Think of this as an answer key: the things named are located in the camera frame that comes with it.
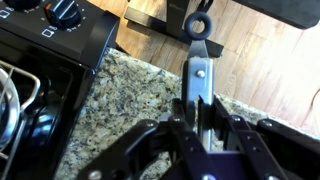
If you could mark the blue robot cart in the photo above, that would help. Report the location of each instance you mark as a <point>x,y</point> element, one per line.
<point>302,14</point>

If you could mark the black stove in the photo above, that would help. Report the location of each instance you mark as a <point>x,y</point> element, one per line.
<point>55,48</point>

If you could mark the stainless steel pot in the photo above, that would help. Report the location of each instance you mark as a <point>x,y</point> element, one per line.
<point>9,108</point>

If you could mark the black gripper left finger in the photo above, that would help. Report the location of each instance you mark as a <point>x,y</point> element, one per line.
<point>129,156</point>

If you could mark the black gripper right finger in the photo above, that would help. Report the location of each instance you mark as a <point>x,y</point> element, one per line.
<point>272,149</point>

